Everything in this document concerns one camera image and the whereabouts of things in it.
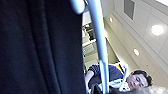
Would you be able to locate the round ceiling light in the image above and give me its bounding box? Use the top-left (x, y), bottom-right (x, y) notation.
top-left (132, 47), bottom-right (141, 57)
top-left (107, 16), bottom-right (115, 24)
top-left (150, 23), bottom-right (166, 37)

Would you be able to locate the grey ceiling vent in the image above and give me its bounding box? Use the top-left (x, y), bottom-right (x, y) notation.
top-left (123, 0), bottom-right (136, 21)

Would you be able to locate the person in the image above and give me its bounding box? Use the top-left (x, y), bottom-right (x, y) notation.
top-left (83, 62), bottom-right (155, 94)

